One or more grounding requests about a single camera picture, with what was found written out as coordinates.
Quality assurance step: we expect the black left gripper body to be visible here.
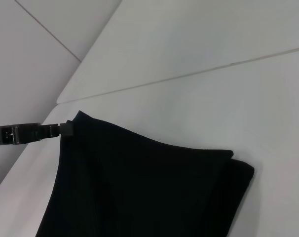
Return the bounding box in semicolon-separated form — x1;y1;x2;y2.
0;122;43;147

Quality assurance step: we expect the black t-shirt with FREE print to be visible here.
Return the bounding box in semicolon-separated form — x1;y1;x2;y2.
36;110;255;237

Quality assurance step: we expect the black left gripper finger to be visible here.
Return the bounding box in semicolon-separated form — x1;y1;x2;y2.
39;119;75;140

